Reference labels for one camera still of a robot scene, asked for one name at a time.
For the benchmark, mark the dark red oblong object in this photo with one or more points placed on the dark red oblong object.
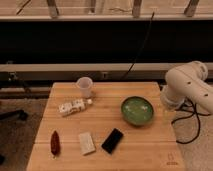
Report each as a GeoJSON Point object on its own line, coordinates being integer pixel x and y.
{"type": "Point", "coordinates": [55, 144]}

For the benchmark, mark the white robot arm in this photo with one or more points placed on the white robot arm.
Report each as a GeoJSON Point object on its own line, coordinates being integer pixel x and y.
{"type": "Point", "coordinates": [187, 81]}

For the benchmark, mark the white rectangular block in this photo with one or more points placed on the white rectangular block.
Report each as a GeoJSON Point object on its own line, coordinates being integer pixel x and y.
{"type": "Point", "coordinates": [86, 143]}

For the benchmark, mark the black office chair base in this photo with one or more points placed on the black office chair base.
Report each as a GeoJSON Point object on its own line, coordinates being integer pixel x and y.
{"type": "Point", "coordinates": [20, 114]}

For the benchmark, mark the black rectangular phone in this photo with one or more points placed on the black rectangular phone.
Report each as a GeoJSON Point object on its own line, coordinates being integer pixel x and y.
{"type": "Point", "coordinates": [112, 140]}

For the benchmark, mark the green ceramic bowl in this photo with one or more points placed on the green ceramic bowl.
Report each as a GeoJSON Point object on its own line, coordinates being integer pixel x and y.
{"type": "Point", "coordinates": [137, 111]}

